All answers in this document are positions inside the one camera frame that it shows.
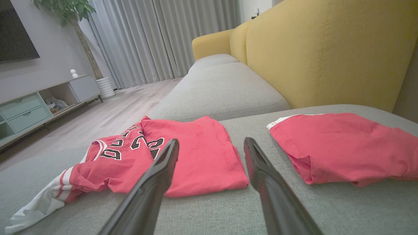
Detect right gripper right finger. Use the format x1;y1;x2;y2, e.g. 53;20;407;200
243;137;324;235

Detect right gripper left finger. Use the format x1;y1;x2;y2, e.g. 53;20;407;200
98;139;180;235

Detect red jersey with white sleeves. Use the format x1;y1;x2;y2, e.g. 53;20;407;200
5;115;249;234

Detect red shorts with white waistband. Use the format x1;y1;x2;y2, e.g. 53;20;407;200
267;113;418;187

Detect white ribbed plant pot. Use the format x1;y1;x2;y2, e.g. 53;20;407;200
96;76;116;99

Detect grey and yellow sofa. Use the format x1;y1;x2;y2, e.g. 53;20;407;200
0;0;418;235

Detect grey crumpled bundle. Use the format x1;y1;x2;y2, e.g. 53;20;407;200
45;97;68;114

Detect low TV cabinet with drawers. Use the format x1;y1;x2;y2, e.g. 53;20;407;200
0;74;104;151

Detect grey pleated curtain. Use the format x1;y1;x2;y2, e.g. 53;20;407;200
78;0;242;90

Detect green potted tree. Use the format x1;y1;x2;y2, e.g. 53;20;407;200
31;0;104;80

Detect black wall television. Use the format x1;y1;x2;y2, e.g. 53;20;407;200
0;0;40;63

